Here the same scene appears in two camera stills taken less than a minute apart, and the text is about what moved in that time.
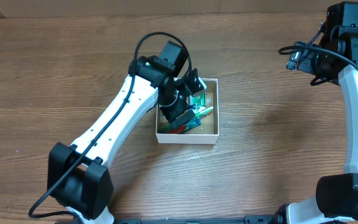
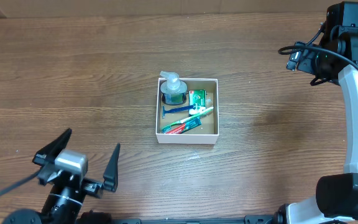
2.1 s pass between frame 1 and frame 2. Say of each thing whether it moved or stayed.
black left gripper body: moved
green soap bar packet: stayed
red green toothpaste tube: stayed
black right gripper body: stayed
